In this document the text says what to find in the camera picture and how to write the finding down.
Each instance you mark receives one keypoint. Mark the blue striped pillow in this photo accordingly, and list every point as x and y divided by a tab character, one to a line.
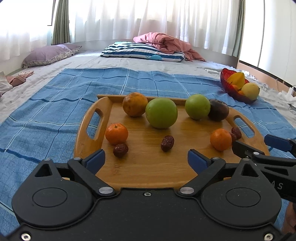
140	51

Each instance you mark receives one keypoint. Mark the grey bed sheet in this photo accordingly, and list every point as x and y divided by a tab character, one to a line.
43	74

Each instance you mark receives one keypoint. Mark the white cloth pile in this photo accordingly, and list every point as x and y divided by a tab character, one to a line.
5	86
288	96

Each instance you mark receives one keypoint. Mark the right green drape curtain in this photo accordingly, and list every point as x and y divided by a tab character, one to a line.
240	29

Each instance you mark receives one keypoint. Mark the white cloth pile left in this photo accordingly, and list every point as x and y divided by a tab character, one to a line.
5	86

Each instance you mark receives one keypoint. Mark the small tangerine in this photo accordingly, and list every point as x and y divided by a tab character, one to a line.
221	139
116	133

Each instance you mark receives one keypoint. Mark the blue checkered cloth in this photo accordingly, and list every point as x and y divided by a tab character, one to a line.
45	126

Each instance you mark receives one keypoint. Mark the yellow mango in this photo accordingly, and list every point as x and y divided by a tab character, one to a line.
250	90

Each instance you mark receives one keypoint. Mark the red date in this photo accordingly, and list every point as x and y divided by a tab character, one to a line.
237	132
167	143
120	150

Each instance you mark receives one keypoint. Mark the white sheer curtain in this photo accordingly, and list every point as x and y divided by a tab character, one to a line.
27	25

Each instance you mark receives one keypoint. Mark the pink blanket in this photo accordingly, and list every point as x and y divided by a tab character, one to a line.
168	44

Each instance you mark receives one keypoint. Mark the large brownish orange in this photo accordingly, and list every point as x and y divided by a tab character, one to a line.
134	104

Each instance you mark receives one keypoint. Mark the green apple left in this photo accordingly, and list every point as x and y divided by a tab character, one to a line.
161	112

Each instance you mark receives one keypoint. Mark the small orange in bowl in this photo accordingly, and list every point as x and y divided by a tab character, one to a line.
238	90

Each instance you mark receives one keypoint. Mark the wooden serving tray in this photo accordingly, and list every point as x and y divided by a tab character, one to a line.
146	165

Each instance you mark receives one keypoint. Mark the red glass fruit bowl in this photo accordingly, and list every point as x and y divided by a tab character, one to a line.
224	74

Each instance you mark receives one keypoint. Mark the white cloth pile right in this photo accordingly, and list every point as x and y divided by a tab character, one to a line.
288	96

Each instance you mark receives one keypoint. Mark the pink clothing pile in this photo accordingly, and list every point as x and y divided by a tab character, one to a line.
19	79

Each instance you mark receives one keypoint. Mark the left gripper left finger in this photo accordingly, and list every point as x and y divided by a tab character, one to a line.
76	178

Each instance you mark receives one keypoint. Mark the green apple right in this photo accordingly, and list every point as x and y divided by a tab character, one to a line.
197	106

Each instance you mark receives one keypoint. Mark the red date on tray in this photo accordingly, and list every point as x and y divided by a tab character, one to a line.
237	132

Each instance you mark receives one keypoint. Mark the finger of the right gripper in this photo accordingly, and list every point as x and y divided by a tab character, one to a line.
283	144
243	150

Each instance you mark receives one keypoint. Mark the green drape curtain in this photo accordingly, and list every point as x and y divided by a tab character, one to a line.
61	32
240	29

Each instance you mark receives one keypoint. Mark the yellow star fruit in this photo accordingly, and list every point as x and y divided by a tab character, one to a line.
237	79

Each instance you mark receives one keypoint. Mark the small tangerine on tray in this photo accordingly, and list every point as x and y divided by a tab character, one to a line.
116	133

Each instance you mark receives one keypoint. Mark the dark purple plum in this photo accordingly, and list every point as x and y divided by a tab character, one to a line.
219	110

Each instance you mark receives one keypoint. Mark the green apple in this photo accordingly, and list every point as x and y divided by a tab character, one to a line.
197	106
161	112

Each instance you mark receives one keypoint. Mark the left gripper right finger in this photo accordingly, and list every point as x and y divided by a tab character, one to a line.
217	178

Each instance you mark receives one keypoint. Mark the purple pillow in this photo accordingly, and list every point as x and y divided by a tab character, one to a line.
50	54

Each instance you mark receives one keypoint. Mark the person's right hand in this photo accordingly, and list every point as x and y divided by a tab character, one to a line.
289	222

